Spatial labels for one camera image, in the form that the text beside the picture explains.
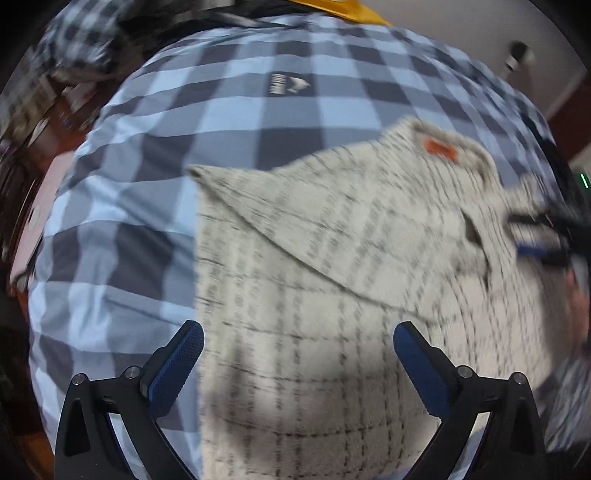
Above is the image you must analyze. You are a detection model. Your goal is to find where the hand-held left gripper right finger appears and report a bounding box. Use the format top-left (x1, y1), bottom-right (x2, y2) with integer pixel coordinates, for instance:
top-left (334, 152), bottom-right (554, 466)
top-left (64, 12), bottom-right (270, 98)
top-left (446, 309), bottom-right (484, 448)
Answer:
top-left (392, 322), bottom-right (548, 480)

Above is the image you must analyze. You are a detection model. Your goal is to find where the brown wooden door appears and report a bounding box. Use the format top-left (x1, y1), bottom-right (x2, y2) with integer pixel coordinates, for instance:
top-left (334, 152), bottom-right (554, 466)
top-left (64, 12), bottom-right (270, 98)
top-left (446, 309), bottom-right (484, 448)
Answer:
top-left (545, 69), bottom-right (591, 162)

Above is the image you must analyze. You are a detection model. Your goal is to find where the cream plaid jacket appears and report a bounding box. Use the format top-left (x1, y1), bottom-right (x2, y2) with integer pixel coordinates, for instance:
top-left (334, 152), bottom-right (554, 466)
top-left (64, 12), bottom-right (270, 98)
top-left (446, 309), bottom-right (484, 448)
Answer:
top-left (187, 116), bottom-right (573, 480)

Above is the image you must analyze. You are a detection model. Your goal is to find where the person's right forearm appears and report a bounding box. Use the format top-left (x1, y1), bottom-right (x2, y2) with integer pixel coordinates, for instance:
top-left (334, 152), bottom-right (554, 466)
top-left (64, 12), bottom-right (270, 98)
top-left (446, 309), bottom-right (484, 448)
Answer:
top-left (569, 270), bottom-right (591, 347)

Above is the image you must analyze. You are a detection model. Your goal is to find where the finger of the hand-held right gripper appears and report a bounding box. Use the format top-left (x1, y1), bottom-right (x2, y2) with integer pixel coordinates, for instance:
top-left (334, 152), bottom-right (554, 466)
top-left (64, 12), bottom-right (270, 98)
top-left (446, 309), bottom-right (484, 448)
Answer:
top-left (515, 241), bottom-right (573, 268)
top-left (507, 209), bottom-right (571, 234)

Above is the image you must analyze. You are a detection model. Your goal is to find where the white security camera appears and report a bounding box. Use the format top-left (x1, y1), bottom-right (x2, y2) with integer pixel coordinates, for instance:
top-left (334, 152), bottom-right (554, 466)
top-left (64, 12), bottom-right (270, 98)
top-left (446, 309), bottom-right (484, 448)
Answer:
top-left (505, 41), bottom-right (535, 72)

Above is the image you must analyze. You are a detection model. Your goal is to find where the blue checked blanket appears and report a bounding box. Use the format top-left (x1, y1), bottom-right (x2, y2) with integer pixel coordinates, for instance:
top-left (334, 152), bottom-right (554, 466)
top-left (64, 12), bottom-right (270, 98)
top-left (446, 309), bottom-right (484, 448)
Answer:
top-left (28, 9), bottom-right (571, 480)

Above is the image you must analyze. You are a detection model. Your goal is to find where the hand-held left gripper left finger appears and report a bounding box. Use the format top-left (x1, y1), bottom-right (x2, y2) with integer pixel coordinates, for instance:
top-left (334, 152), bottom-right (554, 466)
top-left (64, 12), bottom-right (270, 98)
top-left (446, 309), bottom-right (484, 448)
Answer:
top-left (54, 320), bottom-right (205, 480)

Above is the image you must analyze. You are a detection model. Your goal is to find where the yellow cloth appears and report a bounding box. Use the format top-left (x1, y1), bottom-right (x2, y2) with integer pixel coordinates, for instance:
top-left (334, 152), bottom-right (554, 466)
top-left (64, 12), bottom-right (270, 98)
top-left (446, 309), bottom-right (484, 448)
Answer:
top-left (288, 0), bottom-right (393, 26)

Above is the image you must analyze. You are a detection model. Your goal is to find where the checked duvet pile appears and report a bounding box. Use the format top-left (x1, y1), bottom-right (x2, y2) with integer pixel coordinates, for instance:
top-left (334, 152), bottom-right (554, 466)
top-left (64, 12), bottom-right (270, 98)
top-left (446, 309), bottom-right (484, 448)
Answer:
top-left (37, 0), bottom-right (127, 77)

